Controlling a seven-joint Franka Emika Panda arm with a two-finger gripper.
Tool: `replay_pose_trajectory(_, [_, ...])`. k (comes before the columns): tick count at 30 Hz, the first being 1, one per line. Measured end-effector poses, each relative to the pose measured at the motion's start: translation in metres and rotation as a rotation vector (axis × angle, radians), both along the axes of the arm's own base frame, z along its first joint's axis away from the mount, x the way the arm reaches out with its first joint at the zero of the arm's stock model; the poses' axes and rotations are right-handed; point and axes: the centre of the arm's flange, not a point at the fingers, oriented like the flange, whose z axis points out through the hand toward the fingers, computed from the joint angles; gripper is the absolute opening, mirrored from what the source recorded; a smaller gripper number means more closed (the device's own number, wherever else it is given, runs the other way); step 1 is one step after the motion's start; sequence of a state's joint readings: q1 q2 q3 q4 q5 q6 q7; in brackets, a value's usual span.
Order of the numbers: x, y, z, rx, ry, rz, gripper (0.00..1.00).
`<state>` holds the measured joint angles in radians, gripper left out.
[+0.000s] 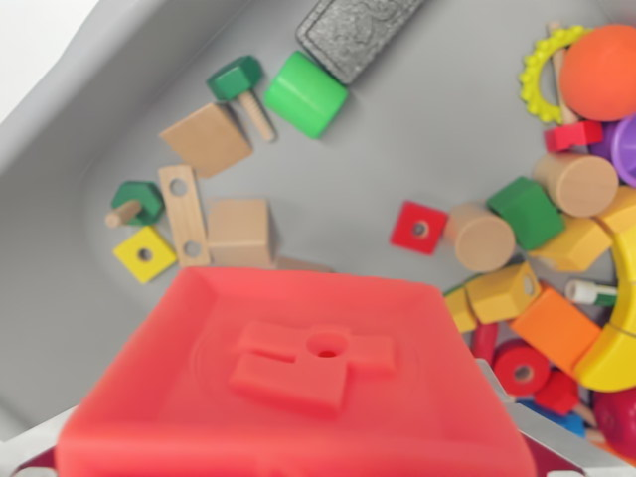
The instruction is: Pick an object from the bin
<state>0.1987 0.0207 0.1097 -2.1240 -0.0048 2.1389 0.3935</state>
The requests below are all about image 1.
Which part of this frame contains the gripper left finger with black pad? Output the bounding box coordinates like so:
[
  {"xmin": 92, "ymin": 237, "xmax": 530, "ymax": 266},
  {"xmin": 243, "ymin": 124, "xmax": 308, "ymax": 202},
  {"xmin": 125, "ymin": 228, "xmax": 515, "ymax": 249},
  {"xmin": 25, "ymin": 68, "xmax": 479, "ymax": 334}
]
[{"xmin": 13, "ymin": 440, "xmax": 60, "ymax": 477}]

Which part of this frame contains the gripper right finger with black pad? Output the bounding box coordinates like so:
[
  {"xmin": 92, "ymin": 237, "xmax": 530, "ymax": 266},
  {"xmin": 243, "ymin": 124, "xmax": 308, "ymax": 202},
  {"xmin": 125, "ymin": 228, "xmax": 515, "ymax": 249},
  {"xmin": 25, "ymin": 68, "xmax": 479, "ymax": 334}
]
[{"xmin": 475, "ymin": 358, "xmax": 636, "ymax": 477}]

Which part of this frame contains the coral red plastic cube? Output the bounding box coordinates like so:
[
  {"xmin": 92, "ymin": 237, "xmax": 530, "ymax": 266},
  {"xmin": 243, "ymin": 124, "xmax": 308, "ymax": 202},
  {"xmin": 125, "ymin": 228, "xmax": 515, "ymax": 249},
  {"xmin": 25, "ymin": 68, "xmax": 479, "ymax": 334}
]
[{"xmin": 54, "ymin": 266, "xmax": 538, "ymax": 477}]

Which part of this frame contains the grey plastic bin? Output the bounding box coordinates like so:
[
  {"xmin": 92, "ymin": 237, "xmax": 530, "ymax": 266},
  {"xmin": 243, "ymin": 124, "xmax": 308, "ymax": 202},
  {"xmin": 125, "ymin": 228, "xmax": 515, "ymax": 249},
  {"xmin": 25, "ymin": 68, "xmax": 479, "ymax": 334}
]
[{"xmin": 0, "ymin": 0, "xmax": 636, "ymax": 477}]

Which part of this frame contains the blue ridged wooden piece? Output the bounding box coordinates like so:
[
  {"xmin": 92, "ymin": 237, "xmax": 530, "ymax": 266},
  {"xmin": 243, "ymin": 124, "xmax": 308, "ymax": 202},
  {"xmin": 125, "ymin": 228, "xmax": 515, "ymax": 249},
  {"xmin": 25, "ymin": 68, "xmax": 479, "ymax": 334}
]
[{"xmin": 516, "ymin": 397, "xmax": 588, "ymax": 439}]

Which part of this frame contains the natural wooden peg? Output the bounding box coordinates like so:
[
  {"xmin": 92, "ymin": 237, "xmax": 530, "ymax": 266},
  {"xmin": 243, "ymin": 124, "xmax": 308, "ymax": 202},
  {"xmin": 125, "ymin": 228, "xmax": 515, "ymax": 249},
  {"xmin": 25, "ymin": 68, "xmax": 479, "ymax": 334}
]
[{"xmin": 575, "ymin": 403, "xmax": 605, "ymax": 444}]

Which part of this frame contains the small red wooden block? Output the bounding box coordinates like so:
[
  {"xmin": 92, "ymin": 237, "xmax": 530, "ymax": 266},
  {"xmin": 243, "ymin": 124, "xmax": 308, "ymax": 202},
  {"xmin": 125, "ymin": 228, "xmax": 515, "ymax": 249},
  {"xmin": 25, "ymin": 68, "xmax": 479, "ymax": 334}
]
[
  {"xmin": 543, "ymin": 119, "xmax": 606, "ymax": 155},
  {"xmin": 533, "ymin": 371, "xmax": 580, "ymax": 416}
]

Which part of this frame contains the shiny red toy apple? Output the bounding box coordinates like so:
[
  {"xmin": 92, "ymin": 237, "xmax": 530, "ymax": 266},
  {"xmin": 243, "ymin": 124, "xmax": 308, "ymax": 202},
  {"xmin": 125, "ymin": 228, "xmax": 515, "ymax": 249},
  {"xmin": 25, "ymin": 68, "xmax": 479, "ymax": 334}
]
[{"xmin": 592, "ymin": 389, "xmax": 636, "ymax": 461}]

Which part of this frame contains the red wheel with hole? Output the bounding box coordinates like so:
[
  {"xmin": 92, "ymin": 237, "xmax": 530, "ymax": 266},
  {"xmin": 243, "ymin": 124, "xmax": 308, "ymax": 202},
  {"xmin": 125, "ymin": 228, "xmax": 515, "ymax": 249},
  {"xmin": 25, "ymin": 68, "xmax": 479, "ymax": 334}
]
[{"xmin": 491, "ymin": 339, "xmax": 554, "ymax": 397}]

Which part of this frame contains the yellow wooden banana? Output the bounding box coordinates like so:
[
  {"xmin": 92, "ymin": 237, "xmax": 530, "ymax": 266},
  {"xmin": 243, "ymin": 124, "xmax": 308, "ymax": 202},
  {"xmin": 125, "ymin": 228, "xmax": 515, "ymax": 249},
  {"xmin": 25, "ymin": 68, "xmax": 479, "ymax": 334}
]
[{"xmin": 572, "ymin": 230, "xmax": 636, "ymax": 395}]

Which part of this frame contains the orange wooden block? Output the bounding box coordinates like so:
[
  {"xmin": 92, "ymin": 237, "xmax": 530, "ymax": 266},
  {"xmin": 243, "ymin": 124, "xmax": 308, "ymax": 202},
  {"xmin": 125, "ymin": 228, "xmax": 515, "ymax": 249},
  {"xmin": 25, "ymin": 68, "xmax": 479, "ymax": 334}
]
[{"xmin": 510, "ymin": 286, "xmax": 603, "ymax": 377}]

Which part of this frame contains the white and green tube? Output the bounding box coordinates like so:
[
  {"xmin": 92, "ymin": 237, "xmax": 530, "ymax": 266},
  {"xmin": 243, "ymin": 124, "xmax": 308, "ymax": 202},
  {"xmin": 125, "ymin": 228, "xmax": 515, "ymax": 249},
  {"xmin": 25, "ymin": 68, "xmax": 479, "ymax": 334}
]
[{"xmin": 565, "ymin": 278, "xmax": 620, "ymax": 307}]

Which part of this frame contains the yellow-orange block with hole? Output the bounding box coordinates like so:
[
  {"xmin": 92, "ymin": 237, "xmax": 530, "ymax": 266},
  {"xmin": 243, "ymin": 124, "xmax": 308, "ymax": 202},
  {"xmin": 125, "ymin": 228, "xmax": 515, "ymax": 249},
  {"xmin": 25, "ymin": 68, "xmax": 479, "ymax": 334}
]
[{"xmin": 466, "ymin": 261, "xmax": 543, "ymax": 325}]

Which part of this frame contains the yellow-orange wooden wedge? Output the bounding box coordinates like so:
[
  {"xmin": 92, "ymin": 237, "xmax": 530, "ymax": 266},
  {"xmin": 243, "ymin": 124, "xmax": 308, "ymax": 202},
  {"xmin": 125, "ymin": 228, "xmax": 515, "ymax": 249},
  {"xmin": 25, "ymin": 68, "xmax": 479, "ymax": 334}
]
[{"xmin": 442, "ymin": 284, "xmax": 479, "ymax": 334}]

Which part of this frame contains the yellow-orange wooden block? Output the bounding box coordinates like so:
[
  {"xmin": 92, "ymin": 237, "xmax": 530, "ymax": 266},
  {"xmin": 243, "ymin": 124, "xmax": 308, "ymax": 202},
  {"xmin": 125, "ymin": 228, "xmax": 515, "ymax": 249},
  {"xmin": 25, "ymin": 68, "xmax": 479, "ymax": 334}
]
[
  {"xmin": 594, "ymin": 185, "xmax": 636, "ymax": 236},
  {"xmin": 526, "ymin": 215, "xmax": 615, "ymax": 272}
]

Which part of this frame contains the natural wood cylinder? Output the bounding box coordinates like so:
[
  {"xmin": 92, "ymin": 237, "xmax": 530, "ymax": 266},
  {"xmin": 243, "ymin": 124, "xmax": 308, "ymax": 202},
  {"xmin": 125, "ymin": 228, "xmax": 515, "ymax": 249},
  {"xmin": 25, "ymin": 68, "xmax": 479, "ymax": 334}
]
[
  {"xmin": 443, "ymin": 200, "xmax": 517, "ymax": 273},
  {"xmin": 533, "ymin": 152, "xmax": 620, "ymax": 220}
]

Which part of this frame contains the green wooden cube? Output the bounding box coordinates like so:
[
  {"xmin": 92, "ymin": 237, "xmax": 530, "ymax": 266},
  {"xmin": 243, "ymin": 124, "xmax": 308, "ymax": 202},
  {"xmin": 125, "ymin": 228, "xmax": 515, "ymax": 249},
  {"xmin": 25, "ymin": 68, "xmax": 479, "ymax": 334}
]
[{"xmin": 485, "ymin": 175, "xmax": 567, "ymax": 251}]

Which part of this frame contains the yellow cube with hole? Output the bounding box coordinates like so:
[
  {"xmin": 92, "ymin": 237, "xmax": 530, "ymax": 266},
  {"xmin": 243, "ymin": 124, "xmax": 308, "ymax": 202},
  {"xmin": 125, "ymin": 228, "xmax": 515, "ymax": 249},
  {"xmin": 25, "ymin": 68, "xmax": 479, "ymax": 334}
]
[{"xmin": 112, "ymin": 225, "xmax": 179, "ymax": 285}]

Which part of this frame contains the red cube with hole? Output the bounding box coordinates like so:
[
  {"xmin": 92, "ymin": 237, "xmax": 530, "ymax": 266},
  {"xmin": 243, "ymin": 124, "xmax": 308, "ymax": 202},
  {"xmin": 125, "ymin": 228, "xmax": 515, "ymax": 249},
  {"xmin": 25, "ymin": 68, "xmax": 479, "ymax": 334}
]
[{"xmin": 389, "ymin": 200, "xmax": 450, "ymax": 256}]

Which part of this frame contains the wooden plank with holes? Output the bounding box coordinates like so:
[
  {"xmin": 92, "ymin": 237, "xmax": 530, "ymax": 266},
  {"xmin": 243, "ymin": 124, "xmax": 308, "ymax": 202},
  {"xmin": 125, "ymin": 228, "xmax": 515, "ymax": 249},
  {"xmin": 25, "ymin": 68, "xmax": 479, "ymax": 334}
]
[{"xmin": 157, "ymin": 164, "xmax": 213, "ymax": 269}]

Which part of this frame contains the dark green wooden bolt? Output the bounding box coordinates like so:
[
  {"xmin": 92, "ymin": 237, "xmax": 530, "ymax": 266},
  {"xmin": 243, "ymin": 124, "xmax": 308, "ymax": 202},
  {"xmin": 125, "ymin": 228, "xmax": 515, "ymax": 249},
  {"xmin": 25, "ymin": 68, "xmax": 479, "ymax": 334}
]
[
  {"xmin": 104, "ymin": 179, "xmax": 166, "ymax": 230},
  {"xmin": 205, "ymin": 55, "xmax": 279, "ymax": 145}
]

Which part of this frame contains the purple plastic cup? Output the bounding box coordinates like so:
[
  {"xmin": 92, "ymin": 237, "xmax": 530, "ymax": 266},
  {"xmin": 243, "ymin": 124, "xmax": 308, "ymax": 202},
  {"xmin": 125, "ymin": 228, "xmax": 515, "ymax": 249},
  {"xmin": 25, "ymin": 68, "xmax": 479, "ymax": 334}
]
[{"xmin": 587, "ymin": 114, "xmax": 636, "ymax": 189}]

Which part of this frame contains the natural wood cube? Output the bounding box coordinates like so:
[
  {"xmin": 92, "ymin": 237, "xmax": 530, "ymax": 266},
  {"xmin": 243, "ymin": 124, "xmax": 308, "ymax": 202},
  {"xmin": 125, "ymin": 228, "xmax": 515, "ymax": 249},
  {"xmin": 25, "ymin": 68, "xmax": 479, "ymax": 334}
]
[{"xmin": 205, "ymin": 198, "xmax": 276, "ymax": 270}]

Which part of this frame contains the thin wooden stick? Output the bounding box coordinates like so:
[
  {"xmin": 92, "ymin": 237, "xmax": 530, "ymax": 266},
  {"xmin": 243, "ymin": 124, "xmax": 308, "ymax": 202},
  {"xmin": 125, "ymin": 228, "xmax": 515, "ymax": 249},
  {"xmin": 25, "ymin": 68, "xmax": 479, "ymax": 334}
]
[{"xmin": 546, "ymin": 21, "xmax": 578, "ymax": 126}]

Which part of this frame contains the large orange ball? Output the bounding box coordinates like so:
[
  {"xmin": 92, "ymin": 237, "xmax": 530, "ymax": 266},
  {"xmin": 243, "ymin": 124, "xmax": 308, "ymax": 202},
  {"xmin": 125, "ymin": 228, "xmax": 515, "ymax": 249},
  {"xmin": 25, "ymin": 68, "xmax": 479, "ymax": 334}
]
[{"xmin": 559, "ymin": 24, "xmax": 636, "ymax": 122}]

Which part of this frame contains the bright green cylinder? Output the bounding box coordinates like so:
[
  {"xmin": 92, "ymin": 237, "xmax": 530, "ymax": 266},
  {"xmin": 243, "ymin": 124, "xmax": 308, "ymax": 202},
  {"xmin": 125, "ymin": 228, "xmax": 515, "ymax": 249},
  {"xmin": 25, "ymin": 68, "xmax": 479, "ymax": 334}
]
[{"xmin": 262, "ymin": 50, "xmax": 350, "ymax": 141}]

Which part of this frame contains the grey textured foam block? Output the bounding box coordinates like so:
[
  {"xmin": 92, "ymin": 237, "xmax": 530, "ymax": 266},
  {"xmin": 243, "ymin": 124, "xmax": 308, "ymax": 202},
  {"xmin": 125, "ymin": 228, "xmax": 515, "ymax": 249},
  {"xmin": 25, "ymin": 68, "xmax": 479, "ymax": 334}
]
[{"xmin": 294, "ymin": 0, "xmax": 429, "ymax": 86}]

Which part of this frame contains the red-handled wooden toy tool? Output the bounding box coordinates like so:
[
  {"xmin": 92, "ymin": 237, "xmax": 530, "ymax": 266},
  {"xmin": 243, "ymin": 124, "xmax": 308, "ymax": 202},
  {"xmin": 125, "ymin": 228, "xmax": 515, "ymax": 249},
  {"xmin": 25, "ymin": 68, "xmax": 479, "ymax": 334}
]
[{"xmin": 468, "ymin": 322, "xmax": 500, "ymax": 365}]

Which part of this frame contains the yellow-green knobbly ring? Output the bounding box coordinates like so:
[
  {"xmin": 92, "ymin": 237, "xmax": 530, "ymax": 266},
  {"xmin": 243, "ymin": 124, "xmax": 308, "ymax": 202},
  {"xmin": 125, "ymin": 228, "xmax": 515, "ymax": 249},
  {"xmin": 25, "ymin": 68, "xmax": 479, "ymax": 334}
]
[{"xmin": 518, "ymin": 25, "xmax": 593, "ymax": 126}]

